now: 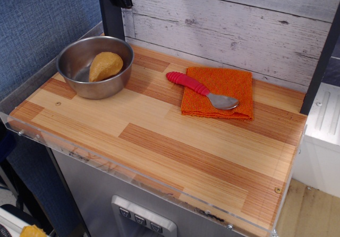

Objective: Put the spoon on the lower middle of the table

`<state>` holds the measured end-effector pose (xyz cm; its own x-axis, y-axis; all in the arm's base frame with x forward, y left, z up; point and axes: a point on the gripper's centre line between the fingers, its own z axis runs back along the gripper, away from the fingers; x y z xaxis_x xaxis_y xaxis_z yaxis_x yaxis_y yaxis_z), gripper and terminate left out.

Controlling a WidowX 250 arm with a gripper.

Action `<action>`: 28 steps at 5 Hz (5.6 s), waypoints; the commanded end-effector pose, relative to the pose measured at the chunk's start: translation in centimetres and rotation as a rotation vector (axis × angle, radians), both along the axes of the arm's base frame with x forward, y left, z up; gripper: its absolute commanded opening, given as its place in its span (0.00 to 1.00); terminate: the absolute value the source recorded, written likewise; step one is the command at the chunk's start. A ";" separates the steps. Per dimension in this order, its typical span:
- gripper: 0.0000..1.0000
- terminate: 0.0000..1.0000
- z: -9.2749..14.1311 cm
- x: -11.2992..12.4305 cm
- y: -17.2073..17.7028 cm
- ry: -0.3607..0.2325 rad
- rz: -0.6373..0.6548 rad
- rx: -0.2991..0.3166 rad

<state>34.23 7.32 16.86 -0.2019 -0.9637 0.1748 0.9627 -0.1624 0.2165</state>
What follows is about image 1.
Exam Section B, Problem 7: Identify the red handled metal spoon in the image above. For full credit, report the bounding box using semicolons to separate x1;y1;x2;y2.
166;72;240;110

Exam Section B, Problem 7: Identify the tan dough lump in bowl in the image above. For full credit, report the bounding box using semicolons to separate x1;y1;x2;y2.
89;52;123;82

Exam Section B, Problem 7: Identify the stainless steel bowl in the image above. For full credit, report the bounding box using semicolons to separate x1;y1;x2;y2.
56;36;134;99

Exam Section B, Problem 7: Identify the orange folded cloth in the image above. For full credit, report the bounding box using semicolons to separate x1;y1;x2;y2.
181;67;254;121

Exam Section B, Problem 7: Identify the clear acrylic table guard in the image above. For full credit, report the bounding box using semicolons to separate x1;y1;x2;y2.
1;109;295;236

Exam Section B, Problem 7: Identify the stainless steel cabinet front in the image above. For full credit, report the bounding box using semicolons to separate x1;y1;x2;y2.
52;150;240;236

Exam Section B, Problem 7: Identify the silver dispenser button panel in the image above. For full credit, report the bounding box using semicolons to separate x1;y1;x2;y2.
111;195;177;237

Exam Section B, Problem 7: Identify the tan dough lump bottom left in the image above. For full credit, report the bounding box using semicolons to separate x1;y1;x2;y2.
19;225;47;237

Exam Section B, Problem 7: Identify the white ribbed appliance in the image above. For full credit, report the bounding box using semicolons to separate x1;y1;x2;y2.
293;83;339;197

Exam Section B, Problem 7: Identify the black vertical post left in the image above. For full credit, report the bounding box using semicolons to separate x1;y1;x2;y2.
99;0;125;40

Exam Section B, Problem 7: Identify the black vertical post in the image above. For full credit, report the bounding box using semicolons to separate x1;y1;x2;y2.
300;6;339;115
99;0;125;40

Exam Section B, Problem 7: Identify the black vertical post right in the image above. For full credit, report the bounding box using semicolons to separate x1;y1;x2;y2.
300;6;339;115

